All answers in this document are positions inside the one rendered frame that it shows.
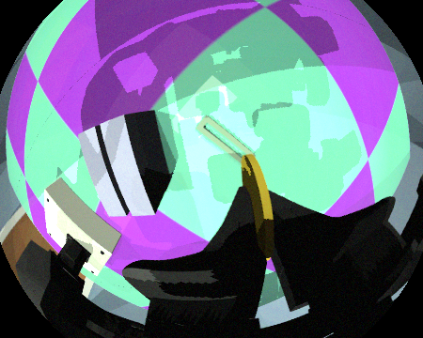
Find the gold coin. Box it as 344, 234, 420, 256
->
242, 154, 274, 260

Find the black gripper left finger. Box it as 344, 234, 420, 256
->
121, 185, 267, 320

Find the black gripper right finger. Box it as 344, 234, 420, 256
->
268, 189, 396, 312

